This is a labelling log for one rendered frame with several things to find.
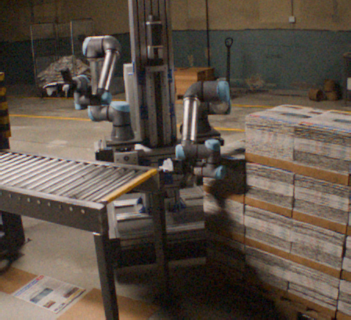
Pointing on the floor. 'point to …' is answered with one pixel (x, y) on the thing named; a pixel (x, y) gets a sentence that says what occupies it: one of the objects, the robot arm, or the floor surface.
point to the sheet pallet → (185, 76)
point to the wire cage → (76, 66)
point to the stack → (279, 235)
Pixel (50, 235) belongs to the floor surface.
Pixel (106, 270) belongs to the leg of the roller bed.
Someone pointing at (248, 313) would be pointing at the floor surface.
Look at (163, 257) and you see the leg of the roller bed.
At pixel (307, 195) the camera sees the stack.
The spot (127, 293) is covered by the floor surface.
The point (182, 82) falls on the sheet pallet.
